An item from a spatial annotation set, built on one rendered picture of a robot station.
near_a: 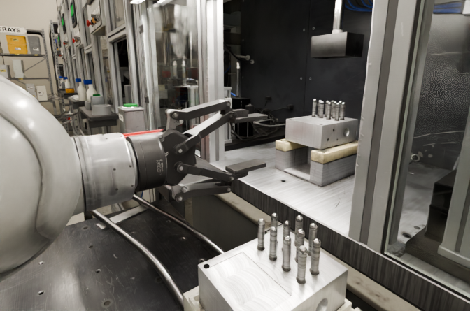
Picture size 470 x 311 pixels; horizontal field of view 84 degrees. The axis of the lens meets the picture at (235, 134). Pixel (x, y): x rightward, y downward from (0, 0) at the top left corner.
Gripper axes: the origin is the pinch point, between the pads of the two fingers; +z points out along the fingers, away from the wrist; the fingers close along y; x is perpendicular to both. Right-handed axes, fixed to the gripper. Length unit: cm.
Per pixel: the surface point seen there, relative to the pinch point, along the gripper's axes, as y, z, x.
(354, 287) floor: -101, 94, 26
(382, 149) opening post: 3.0, 2.8, -20.9
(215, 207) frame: -38, 19, 45
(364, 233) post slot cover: -8.4, 2.8, -20.0
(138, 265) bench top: -32.8, -15.5, 22.5
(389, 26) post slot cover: 16.5, 2.9, -20.0
